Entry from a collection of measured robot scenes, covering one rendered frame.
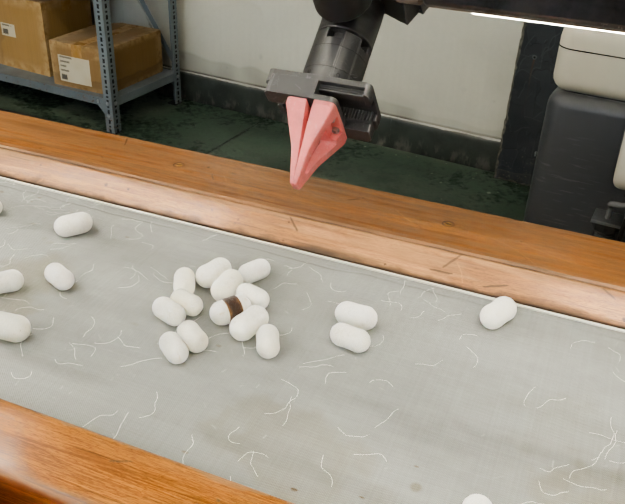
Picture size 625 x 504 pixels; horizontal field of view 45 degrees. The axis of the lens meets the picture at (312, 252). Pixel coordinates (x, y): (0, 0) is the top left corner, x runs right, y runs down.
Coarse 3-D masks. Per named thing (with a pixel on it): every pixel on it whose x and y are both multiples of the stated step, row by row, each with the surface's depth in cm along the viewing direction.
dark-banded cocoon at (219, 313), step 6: (222, 300) 63; (240, 300) 63; (246, 300) 63; (216, 306) 62; (222, 306) 62; (246, 306) 63; (210, 312) 62; (216, 312) 62; (222, 312) 62; (228, 312) 62; (216, 318) 62; (222, 318) 62; (228, 318) 62; (222, 324) 62
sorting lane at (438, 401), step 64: (0, 192) 82; (64, 192) 82; (0, 256) 71; (64, 256) 71; (128, 256) 72; (192, 256) 72; (256, 256) 73; (320, 256) 73; (64, 320) 63; (128, 320) 63; (192, 320) 64; (320, 320) 64; (384, 320) 65; (448, 320) 65; (512, 320) 65; (576, 320) 66; (0, 384) 56; (64, 384) 56; (128, 384) 56; (192, 384) 57; (256, 384) 57; (320, 384) 57; (384, 384) 58; (448, 384) 58; (512, 384) 58; (576, 384) 58; (192, 448) 51; (256, 448) 51; (320, 448) 52; (384, 448) 52; (448, 448) 52; (512, 448) 52; (576, 448) 53
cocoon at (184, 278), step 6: (180, 270) 67; (186, 270) 67; (174, 276) 67; (180, 276) 66; (186, 276) 66; (192, 276) 66; (174, 282) 66; (180, 282) 65; (186, 282) 65; (192, 282) 66; (174, 288) 66; (186, 288) 65; (192, 288) 66
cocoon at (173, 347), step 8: (168, 336) 59; (176, 336) 59; (160, 344) 59; (168, 344) 58; (176, 344) 58; (184, 344) 58; (168, 352) 58; (176, 352) 58; (184, 352) 58; (168, 360) 58; (176, 360) 58; (184, 360) 58
